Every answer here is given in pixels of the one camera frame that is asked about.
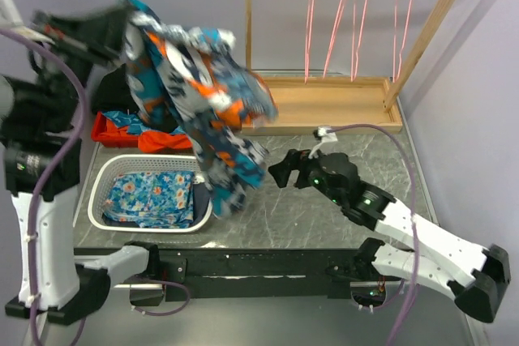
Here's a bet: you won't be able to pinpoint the white laundry basket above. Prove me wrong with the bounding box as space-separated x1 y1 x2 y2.
87 154 212 234

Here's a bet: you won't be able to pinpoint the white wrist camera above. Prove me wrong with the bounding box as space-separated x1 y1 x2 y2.
309 126 337 159
0 0 24 29

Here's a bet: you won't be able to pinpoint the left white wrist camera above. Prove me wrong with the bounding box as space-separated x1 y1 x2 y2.
0 0 24 29

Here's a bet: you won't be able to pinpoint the orange garment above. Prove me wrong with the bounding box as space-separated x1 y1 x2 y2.
91 112 191 154

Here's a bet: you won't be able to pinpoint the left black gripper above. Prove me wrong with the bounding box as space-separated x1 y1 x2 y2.
35 1 139 129

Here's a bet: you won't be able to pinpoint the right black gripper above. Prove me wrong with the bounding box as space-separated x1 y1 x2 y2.
268 145 345 206

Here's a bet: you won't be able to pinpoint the wooden hanger rack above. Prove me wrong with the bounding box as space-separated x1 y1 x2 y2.
246 0 455 135

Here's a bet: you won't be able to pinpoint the dark navy garment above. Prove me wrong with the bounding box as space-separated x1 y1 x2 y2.
191 183 212 228

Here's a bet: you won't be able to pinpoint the blue floral garment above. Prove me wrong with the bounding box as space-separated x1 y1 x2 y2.
102 171 195 229

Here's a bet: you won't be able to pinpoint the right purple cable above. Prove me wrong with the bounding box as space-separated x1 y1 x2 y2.
330 123 419 346

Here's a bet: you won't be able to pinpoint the pink wire hanger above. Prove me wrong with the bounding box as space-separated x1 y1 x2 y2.
323 0 348 77
392 0 414 83
350 0 369 81
304 0 315 83

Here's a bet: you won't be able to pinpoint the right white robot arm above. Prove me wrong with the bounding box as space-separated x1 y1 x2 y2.
268 149 511 323

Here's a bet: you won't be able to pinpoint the blue orange patterned shorts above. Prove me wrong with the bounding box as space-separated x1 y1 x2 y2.
123 0 278 217

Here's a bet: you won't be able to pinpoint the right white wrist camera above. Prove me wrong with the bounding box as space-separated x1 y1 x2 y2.
309 126 337 159

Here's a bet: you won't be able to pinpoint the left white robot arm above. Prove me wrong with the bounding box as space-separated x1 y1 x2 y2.
1 2 161 326

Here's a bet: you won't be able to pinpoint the black garment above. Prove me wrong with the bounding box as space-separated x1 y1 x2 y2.
90 65 139 114

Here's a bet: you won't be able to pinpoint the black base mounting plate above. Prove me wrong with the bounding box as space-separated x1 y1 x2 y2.
111 248 402 307

